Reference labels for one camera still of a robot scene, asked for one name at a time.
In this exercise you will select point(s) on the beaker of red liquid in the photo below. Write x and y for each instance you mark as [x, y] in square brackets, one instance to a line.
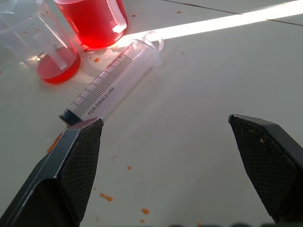
[94, 21]

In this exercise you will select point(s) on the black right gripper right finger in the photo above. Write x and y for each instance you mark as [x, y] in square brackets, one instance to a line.
[267, 165]

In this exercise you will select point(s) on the clear beaker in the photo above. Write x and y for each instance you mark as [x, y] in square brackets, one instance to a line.
[45, 47]

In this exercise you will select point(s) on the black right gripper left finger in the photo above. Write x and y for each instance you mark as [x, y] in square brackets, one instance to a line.
[59, 175]

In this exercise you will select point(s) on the clear plastic syringe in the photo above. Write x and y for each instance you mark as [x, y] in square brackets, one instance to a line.
[111, 80]

